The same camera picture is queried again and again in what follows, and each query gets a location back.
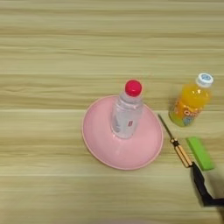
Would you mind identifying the clear water bottle red cap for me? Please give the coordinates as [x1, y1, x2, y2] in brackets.
[109, 79, 144, 140]

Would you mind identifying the pink round plate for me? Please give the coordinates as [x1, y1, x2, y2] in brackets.
[81, 94, 165, 171]

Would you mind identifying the orange juice bottle white cap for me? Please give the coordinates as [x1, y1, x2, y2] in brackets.
[168, 72, 214, 128]

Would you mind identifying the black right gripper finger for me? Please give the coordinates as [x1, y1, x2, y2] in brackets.
[191, 161, 224, 208]

